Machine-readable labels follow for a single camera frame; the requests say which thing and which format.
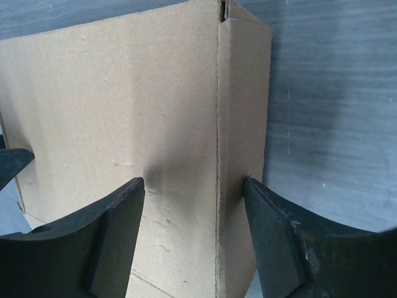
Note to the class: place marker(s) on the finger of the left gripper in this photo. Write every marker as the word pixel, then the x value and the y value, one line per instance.
pixel 13 161

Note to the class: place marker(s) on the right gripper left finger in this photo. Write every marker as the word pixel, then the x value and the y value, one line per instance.
pixel 87 253

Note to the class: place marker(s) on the brown cardboard box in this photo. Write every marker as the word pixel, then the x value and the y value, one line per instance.
pixel 175 95

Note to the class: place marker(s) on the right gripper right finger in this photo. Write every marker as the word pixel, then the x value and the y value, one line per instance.
pixel 302 254

